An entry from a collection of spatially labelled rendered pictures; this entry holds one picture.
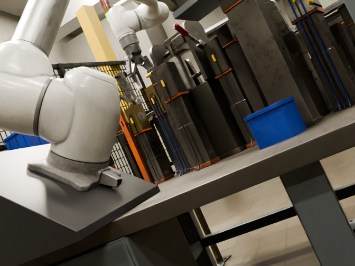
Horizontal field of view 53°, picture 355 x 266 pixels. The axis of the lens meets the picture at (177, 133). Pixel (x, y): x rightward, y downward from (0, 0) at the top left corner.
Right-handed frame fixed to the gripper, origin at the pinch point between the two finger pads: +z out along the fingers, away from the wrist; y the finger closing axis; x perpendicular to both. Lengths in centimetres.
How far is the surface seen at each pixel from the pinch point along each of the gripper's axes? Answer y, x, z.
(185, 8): -40, -56, -1
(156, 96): -22.9, -19.3, 12.0
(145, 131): -18.6, -2.8, 21.0
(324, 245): -66, -75, 63
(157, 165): -19.3, -2.2, 36.5
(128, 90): -16.0, -1.1, 1.3
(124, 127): -16.1, 9.7, 14.7
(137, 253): -80, -42, 52
